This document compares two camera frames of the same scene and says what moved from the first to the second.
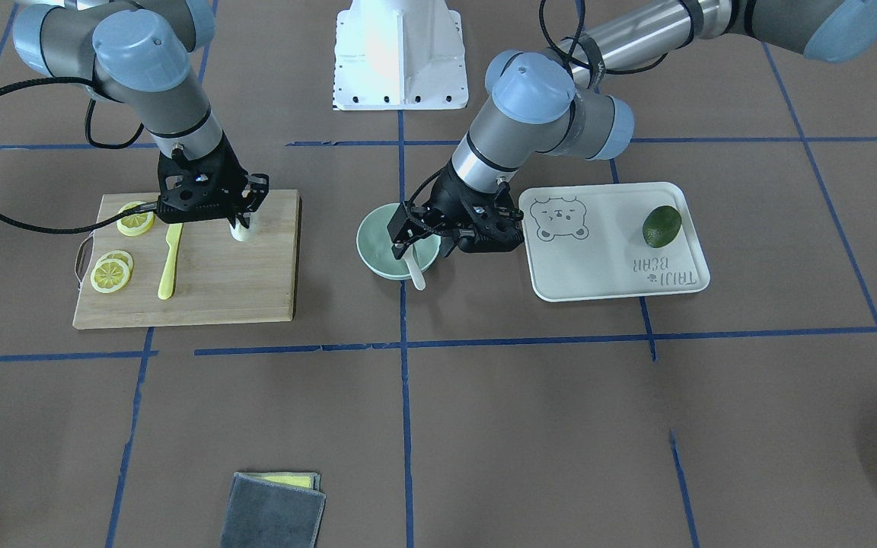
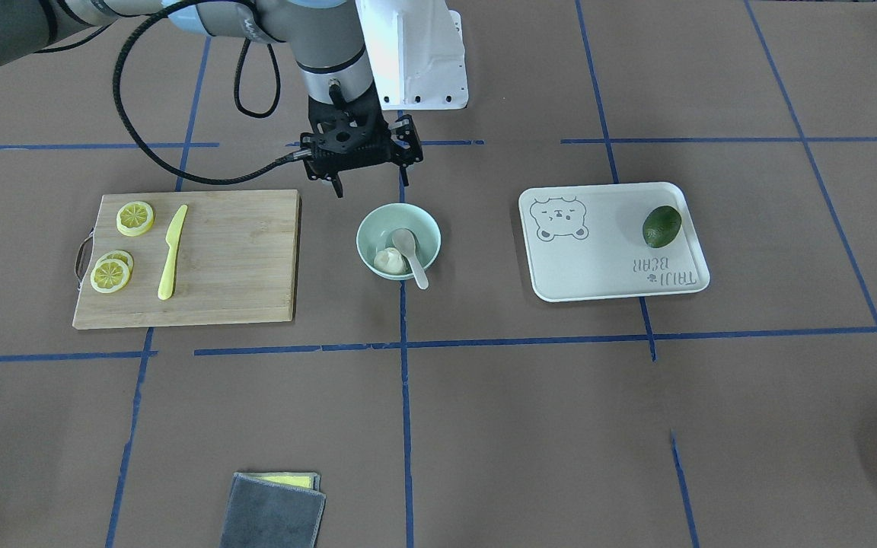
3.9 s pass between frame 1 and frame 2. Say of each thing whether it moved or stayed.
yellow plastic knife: stayed
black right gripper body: moved
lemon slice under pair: stayed
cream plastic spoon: stayed
